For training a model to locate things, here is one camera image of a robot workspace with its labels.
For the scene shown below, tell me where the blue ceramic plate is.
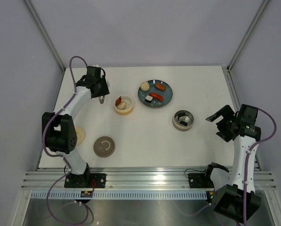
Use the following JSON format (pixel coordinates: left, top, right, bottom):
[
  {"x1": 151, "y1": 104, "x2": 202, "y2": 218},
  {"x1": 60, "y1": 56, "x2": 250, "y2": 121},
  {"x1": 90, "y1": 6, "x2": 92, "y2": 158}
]
[{"x1": 137, "y1": 79, "x2": 173, "y2": 108}]

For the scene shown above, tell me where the small black white sushi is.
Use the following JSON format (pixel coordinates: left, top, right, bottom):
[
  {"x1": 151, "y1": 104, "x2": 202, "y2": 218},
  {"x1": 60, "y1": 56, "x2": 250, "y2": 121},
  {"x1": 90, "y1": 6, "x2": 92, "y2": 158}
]
[{"x1": 145, "y1": 96, "x2": 153, "y2": 103}]

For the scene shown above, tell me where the white slotted cable duct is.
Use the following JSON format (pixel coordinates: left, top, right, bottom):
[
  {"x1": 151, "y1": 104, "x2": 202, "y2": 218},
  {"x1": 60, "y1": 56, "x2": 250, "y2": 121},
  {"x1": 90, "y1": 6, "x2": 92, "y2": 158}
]
[{"x1": 31, "y1": 190, "x2": 207, "y2": 200}]

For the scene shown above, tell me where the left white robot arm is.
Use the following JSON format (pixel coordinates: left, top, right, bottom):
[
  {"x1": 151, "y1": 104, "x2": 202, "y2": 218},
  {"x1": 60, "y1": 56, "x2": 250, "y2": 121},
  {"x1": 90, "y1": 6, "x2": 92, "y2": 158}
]
[{"x1": 42, "y1": 66, "x2": 110, "y2": 187}]

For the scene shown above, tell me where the right aluminium frame post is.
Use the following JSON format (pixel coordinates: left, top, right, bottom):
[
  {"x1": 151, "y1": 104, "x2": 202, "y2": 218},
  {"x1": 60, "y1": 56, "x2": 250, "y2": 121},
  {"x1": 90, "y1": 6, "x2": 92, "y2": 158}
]
[{"x1": 227, "y1": 0, "x2": 271, "y2": 73}]

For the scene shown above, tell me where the left aluminium frame post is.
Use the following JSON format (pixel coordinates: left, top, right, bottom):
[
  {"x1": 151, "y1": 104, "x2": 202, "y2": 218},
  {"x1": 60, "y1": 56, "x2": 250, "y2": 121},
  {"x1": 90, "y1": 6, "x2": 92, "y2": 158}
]
[{"x1": 23, "y1": 0, "x2": 65, "y2": 73}]

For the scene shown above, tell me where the brown roasted meat piece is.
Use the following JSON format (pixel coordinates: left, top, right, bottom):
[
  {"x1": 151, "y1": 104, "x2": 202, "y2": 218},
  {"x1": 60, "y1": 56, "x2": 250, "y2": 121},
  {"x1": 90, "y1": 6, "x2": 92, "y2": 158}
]
[{"x1": 155, "y1": 82, "x2": 166, "y2": 92}]

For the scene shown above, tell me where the red sausage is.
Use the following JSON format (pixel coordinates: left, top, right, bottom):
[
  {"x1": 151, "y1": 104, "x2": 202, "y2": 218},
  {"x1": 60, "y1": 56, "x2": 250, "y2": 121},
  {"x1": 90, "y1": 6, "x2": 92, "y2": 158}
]
[
  {"x1": 149, "y1": 93, "x2": 163, "y2": 101},
  {"x1": 115, "y1": 96, "x2": 122, "y2": 106}
]

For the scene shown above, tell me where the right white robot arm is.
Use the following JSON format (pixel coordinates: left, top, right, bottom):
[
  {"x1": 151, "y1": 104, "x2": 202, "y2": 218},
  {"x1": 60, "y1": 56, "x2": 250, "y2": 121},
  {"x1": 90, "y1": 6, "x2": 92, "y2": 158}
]
[{"x1": 203, "y1": 105, "x2": 261, "y2": 224}]

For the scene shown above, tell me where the grey lunch box lid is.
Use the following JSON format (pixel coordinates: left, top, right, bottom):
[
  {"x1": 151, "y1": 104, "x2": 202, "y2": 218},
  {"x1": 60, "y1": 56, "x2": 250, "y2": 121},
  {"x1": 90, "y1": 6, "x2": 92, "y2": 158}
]
[{"x1": 93, "y1": 136, "x2": 115, "y2": 158}]

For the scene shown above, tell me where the aluminium frame post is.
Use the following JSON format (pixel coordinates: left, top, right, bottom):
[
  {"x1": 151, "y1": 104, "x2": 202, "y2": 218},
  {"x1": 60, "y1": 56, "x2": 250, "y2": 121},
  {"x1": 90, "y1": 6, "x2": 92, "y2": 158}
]
[
  {"x1": 227, "y1": 0, "x2": 271, "y2": 73},
  {"x1": 23, "y1": 0, "x2": 65, "y2": 73}
]

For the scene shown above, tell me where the yellow lunch box lid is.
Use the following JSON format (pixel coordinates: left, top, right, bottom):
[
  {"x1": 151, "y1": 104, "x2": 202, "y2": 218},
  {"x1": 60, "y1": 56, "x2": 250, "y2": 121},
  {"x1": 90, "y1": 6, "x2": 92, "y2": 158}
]
[{"x1": 75, "y1": 127, "x2": 85, "y2": 146}]

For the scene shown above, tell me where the aluminium front rail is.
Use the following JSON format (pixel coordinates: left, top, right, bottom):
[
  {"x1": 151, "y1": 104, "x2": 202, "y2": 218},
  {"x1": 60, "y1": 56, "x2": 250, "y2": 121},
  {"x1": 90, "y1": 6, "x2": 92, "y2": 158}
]
[{"x1": 21, "y1": 166, "x2": 276, "y2": 191}]

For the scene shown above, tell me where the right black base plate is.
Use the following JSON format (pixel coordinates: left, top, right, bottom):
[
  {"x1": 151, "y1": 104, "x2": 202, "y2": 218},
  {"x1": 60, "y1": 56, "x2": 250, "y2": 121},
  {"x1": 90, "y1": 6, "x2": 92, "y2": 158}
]
[{"x1": 184, "y1": 168, "x2": 214, "y2": 188}]

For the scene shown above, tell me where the white steamed bun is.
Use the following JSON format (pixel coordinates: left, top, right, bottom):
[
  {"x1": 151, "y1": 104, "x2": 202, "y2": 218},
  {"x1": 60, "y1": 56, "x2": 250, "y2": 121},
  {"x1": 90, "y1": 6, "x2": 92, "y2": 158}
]
[
  {"x1": 140, "y1": 81, "x2": 150, "y2": 91},
  {"x1": 117, "y1": 100, "x2": 127, "y2": 110}
]

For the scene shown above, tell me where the grey steel lunch box container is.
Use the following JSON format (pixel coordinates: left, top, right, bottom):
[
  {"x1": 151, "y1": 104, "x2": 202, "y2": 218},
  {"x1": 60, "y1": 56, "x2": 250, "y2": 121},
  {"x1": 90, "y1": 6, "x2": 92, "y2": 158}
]
[{"x1": 172, "y1": 110, "x2": 194, "y2": 131}]

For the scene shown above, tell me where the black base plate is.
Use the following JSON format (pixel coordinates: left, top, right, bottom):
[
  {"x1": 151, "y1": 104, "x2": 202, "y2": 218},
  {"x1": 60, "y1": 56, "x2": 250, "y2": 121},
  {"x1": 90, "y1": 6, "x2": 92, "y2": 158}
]
[
  {"x1": 184, "y1": 168, "x2": 214, "y2": 188},
  {"x1": 64, "y1": 173, "x2": 106, "y2": 188}
]

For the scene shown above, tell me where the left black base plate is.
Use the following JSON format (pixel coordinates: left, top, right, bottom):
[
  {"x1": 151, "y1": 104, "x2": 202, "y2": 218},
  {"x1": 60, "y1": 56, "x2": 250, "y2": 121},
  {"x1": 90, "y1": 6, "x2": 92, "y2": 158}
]
[{"x1": 64, "y1": 173, "x2": 106, "y2": 188}]

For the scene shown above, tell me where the yellow lunch box container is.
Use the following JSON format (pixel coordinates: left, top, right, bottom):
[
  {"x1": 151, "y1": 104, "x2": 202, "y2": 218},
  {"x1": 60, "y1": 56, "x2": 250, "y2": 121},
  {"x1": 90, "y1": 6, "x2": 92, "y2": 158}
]
[{"x1": 113, "y1": 95, "x2": 134, "y2": 115}]

